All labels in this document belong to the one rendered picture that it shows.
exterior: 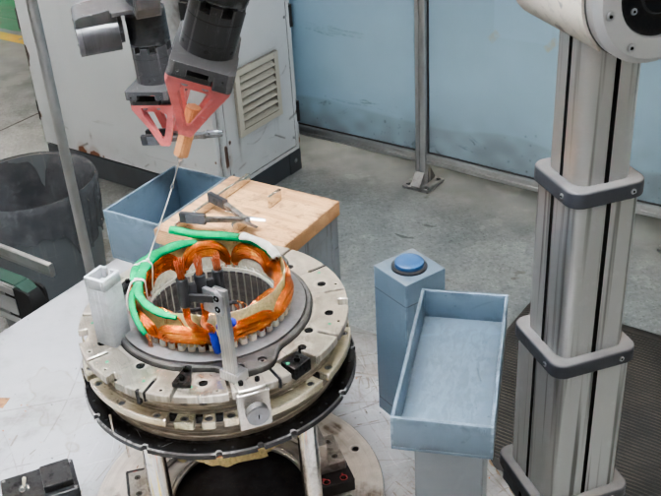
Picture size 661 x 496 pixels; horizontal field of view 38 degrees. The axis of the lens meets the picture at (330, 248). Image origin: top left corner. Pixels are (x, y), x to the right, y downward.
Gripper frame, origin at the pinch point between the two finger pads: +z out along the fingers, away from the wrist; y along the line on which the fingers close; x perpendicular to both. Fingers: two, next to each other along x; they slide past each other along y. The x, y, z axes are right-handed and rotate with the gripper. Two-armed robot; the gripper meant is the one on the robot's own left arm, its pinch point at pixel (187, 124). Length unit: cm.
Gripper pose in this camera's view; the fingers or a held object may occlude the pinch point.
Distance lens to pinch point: 103.2
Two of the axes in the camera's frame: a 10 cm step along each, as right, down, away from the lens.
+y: 0.1, 5.7, -8.2
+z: -3.0, 7.8, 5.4
